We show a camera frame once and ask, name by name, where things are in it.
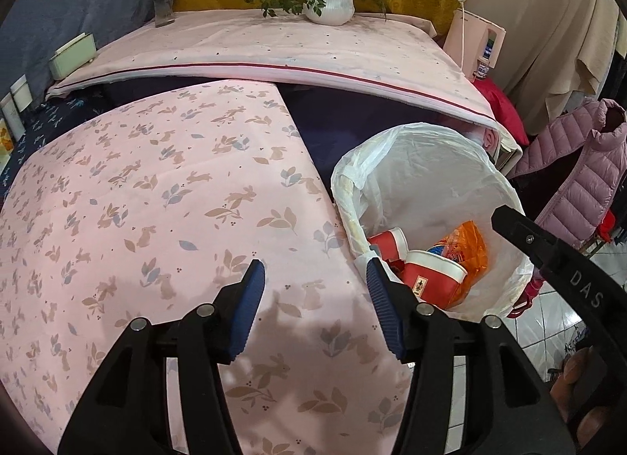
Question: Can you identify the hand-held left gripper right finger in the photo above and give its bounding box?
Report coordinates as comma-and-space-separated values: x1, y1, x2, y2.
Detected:
365, 256, 576, 455

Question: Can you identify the yellow printed can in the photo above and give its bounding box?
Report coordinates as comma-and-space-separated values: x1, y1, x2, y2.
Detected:
0, 117, 15, 162

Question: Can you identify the pale green tissue box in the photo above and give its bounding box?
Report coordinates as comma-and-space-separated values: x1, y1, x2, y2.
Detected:
48, 32, 96, 81

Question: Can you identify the orange plastic wrapper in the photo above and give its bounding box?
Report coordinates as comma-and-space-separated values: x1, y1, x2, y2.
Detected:
428, 220, 491, 309

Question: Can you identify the beige curtain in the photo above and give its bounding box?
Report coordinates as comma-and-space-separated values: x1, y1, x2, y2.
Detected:
463, 0, 627, 137

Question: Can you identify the pink puffer jacket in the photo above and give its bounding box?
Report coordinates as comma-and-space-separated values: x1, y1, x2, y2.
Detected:
507, 97, 627, 252

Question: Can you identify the brown leather shoe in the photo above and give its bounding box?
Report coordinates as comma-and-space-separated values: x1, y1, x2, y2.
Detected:
561, 350, 611, 392
571, 399, 627, 455

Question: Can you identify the red and white paper cup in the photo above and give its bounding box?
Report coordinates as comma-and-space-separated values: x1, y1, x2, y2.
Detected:
367, 227, 410, 265
402, 249, 468, 311

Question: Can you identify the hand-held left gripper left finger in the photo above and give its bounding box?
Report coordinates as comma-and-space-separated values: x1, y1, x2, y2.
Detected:
59, 259, 266, 455

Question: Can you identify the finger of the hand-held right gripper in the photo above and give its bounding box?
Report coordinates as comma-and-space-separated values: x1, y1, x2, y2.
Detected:
491, 205, 559, 270

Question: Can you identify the pink cloth with red stripe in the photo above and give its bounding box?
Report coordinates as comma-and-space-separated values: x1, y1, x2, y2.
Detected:
46, 11, 522, 152

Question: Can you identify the navy floral cloth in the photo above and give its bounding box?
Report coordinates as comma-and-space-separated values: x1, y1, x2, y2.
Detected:
0, 95, 113, 201

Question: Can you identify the bin with white plastic bag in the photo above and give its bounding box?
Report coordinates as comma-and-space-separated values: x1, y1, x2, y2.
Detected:
330, 122, 535, 326

